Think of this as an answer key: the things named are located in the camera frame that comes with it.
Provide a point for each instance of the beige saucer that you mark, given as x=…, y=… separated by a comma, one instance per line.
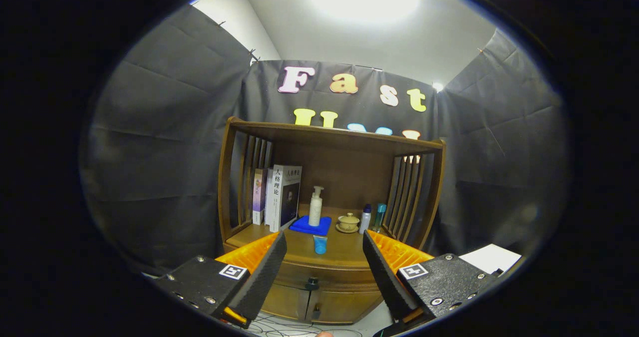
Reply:
x=346, y=230

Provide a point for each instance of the thin purple book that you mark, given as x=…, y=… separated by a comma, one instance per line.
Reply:
x=259, y=197

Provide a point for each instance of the thick white book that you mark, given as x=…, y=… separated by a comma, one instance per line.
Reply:
x=276, y=197

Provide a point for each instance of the black backdrop cloth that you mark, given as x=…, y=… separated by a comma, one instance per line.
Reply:
x=159, y=152

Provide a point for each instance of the white metal cabinet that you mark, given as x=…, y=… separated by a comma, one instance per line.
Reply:
x=489, y=259

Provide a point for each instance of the wooden countertop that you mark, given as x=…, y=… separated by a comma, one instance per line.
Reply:
x=299, y=249

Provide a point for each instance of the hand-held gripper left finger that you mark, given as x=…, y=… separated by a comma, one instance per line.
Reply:
x=262, y=282

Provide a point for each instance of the black drawer knob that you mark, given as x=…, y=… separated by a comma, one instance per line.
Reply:
x=312, y=283

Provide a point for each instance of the white bottle with blue cap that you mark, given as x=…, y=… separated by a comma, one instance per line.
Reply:
x=365, y=222

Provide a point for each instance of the blue folded cloth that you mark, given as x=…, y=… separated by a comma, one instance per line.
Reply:
x=299, y=227

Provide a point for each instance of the wooden cabinet door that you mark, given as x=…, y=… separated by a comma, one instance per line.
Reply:
x=344, y=307
x=284, y=302

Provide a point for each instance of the slim teal bottle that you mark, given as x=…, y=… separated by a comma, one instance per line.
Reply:
x=380, y=217

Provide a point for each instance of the wooden cabinet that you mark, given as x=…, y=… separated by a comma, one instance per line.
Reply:
x=344, y=177

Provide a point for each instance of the wooden drawer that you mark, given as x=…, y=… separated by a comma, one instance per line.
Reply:
x=339, y=279

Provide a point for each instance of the beige lidded teacup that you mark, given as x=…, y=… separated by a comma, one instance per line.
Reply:
x=348, y=222

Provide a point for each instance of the blue cosmetic tube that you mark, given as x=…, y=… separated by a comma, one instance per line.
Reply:
x=320, y=244

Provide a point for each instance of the white pump bottle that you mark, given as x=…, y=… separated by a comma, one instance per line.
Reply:
x=315, y=212

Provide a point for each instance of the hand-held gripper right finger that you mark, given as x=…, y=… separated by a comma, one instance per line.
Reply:
x=387, y=277

